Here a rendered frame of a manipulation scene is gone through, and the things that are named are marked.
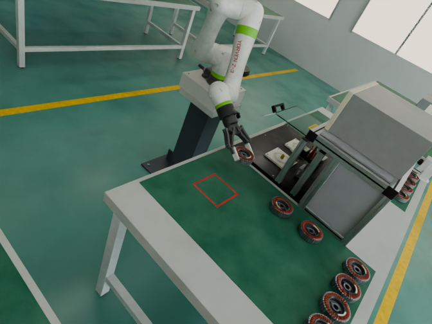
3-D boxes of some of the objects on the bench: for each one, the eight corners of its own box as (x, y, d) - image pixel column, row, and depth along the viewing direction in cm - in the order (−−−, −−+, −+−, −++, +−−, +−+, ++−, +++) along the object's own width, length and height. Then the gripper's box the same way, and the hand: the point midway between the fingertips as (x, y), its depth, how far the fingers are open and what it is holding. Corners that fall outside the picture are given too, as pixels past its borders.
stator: (283, 200, 156) (287, 195, 154) (294, 218, 148) (297, 213, 146) (265, 200, 151) (268, 195, 149) (275, 219, 143) (279, 214, 141)
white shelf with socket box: (377, 164, 228) (423, 112, 202) (389, 151, 255) (430, 103, 229) (422, 195, 215) (477, 144, 189) (429, 179, 242) (479, 131, 216)
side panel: (297, 206, 157) (333, 158, 138) (300, 204, 159) (336, 157, 140) (345, 246, 146) (391, 200, 128) (347, 243, 149) (393, 197, 130)
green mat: (139, 182, 131) (139, 182, 131) (227, 146, 175) (227, 146, 175) (324, 377, 96) (324, 377, 96) (375, 271, 140) (375, 271, 140)
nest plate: (263, 155, 178) (265, 153, 178) (276, 148, 189) (278, 146, 189) (284, 171, 173) (285, 170, 172) (296, 164, 184) (297, 162, 183)
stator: (308, 247, 137) (312, 242, 135) (292, 227, 143) (296, 222, 141) (324, 242, 143) (328, 236, 141) (308, 222, 150) (312, 217, 148)
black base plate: (231, 148, 176) (233, 144, 175) (285, 126, 222) (286, 123, 221) (297, 203, 159) (300, 200, 157) (341, 166, 205) (342, 164, 204)
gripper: (237, 118, 170) (252, 156, 168) (207, 123, 153) (224, 165, 152) (247, 112, 165) (263, 152, 163) (218, 116, 148) (235, 160, 146)
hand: (243, 154), depth 158 cm, fingers closed on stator, 11 cm apart
